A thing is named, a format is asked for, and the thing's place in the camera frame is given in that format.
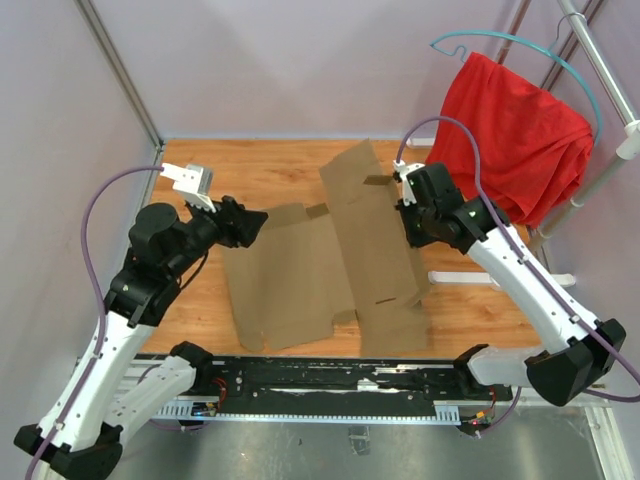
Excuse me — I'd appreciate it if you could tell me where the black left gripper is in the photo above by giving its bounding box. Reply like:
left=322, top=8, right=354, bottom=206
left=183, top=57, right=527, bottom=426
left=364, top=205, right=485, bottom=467
left=168, top=192, right=269, bottom=278

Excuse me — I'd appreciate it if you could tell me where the brown cardboard box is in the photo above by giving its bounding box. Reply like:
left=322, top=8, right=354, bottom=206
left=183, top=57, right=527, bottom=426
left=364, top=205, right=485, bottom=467
left=223, top=140, right=430, bottom=357

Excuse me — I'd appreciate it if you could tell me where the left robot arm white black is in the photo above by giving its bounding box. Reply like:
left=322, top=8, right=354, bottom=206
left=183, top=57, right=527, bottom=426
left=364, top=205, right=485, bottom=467
left=14, top=196, right=268, bottom=479

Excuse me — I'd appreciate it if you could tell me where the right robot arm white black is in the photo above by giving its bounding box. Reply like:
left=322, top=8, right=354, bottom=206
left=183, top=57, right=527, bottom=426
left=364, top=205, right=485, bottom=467
left=393, top=160, right=626, bottom=406

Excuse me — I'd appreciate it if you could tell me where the white garment rack base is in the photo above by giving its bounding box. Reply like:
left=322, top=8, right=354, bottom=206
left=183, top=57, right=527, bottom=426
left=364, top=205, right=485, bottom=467
left=428, top=271, right=576, bottom=290

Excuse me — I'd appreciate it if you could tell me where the red cloth on hanger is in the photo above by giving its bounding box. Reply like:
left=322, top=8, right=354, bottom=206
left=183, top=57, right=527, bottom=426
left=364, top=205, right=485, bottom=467
left=426, top=53, right=595, bottom=228

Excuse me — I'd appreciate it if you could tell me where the teal clothes hanger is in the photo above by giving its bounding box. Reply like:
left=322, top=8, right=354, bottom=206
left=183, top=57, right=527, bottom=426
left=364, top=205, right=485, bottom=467
left=428, top=13, right=604, bottom=149

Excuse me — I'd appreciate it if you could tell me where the silver garment rack pole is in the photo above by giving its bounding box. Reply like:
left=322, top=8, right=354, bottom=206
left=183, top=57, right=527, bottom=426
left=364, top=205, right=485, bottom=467
left=529, top=0, right=640, bottom=241

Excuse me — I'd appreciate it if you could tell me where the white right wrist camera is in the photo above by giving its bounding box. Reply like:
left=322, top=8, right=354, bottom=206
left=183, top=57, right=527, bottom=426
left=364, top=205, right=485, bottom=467
left=393, top=159, right=425, bottom=206

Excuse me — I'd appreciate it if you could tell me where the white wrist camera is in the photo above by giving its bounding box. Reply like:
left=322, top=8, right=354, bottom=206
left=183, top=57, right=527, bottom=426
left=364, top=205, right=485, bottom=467
left=393, top=159, right=425, bottom=206
left=160, top=163, right=215, bottom=212

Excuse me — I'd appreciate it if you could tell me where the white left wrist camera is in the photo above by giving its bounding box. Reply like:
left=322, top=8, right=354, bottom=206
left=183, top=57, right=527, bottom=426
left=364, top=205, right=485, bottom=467
left=160, top=163, right=215, bottom=212

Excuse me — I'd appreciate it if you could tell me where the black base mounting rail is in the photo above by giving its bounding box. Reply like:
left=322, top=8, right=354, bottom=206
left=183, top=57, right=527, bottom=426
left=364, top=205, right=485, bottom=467
left=212, top=356, right=513, bottom=401

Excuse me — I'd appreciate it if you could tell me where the grey slotted cable duct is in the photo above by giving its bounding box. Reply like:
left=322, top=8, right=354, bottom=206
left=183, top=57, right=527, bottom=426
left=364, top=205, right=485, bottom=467
left=155, top=393, right=460, bottom=424

